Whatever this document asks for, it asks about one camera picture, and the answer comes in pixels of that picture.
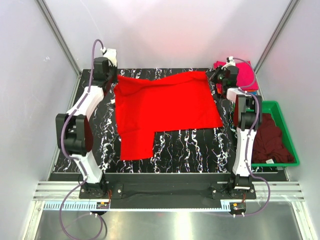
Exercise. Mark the folded pink t shirt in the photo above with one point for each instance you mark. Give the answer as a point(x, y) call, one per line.
point(245, 77)

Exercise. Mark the left connector box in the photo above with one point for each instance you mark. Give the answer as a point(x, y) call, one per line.
point(103, 205)

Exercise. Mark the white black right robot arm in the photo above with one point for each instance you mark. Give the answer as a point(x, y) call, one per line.
point(247, 117)

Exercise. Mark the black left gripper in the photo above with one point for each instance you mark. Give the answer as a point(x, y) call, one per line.
point(115, 70)

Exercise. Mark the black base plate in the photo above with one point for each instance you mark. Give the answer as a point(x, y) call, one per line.
point(163, 203)

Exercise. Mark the green plastic bin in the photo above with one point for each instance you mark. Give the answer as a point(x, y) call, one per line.
point(273, 108)

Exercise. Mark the right connector box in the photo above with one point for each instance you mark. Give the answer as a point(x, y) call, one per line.
point(238, 206)

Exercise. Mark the connector box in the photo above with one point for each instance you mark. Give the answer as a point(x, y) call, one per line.
point(238, 206)
point(103, 205)

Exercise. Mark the maroon t shirt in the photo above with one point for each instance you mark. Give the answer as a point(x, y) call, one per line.
point(268, 146)

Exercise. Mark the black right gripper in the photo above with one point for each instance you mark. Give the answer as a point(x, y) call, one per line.
point(212, 74)

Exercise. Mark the red t shirt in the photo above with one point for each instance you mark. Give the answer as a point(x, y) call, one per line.
point(145, 107)

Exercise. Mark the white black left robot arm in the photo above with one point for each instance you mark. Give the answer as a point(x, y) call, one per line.
point(74, 135)

